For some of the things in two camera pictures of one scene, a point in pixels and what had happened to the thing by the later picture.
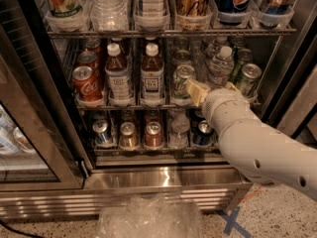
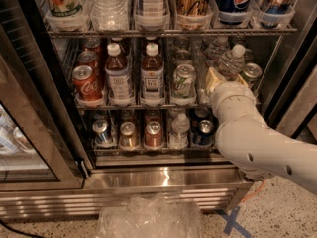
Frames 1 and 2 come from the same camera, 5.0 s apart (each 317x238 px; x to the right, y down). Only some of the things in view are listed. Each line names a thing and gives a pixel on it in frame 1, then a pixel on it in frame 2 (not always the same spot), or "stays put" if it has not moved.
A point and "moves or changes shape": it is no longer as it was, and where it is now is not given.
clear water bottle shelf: [221, 67] moves or changes shape
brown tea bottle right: [153, 88] stays put
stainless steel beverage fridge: [93, 95] stays put
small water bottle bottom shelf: [179, 134] stays put
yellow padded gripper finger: [196, 91] to [212, 80]
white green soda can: [181, 74] stays put
